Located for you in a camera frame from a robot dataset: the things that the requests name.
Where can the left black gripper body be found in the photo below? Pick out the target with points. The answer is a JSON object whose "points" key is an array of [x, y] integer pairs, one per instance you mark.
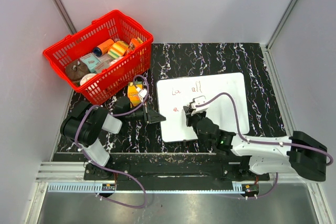
{"points": [[146, 113]]}

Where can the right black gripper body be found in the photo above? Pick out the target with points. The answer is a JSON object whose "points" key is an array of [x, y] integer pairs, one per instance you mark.
{"points": [[196, 117]]}

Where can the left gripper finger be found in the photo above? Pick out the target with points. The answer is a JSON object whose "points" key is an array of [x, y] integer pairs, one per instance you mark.
{"points": [[155, 117], [151, 111]]}

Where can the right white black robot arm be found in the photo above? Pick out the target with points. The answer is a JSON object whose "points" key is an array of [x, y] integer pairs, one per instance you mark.
{"points": [[299, 153]]}

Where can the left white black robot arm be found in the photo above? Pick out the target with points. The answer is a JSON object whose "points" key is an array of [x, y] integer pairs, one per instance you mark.
{"points": [[85, 122]]}

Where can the stacked colourful sponge pack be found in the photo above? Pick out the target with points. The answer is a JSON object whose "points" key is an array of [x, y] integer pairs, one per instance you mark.
{"points": [[132, 92]]}

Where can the pink white packet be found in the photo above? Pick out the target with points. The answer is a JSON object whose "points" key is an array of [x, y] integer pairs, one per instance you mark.
{"points": [[106, 61]]}

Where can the red plastic shopping basket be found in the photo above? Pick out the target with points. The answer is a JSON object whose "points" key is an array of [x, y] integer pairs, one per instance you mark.
{"points": [[113, 25]]}

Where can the white round container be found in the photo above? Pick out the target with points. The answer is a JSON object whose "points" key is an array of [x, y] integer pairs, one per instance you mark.
{"points": [[86, 78]]}

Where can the orange snack box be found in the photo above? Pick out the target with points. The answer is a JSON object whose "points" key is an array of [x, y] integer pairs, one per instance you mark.
{"points": [[135, 42]]}

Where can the teal small box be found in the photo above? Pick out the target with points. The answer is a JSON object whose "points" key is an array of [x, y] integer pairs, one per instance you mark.
{"points": [[91, 61]]}

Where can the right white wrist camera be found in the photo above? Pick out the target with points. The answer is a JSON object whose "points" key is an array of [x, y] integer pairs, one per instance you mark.
{"points": [[199, 105]]}

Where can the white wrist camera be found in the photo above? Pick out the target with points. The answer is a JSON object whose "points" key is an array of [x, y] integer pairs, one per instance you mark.
{"points": [[141, 94], [199, 105]]}

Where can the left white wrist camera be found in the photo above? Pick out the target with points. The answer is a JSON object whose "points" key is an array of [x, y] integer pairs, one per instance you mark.
{"points": [[141, 94]]}

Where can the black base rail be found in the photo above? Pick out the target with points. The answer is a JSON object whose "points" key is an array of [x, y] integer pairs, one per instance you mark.
{"points": [[213, 165]]}

